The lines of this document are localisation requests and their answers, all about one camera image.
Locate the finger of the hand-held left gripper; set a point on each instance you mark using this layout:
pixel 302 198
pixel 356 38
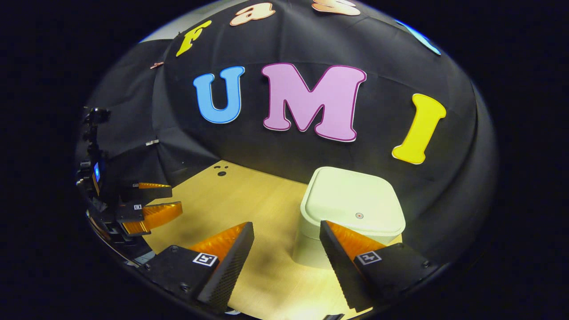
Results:
pixel 151 192
pixel 155 215

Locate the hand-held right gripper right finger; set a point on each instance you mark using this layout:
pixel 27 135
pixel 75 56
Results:
pixel 344 271

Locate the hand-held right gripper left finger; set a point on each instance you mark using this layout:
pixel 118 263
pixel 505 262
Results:
pixel 233 269

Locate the green desktop garbage bin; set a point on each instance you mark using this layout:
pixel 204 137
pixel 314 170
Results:
pixel 346 195

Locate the wooden desktop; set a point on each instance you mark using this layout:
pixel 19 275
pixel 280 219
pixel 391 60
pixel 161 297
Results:
pixel 249 209

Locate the copper backdrop clip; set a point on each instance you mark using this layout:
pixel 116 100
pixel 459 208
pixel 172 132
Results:
pixel 156 65

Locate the black backdrop cloth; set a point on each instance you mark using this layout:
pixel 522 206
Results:
pixel 391 66

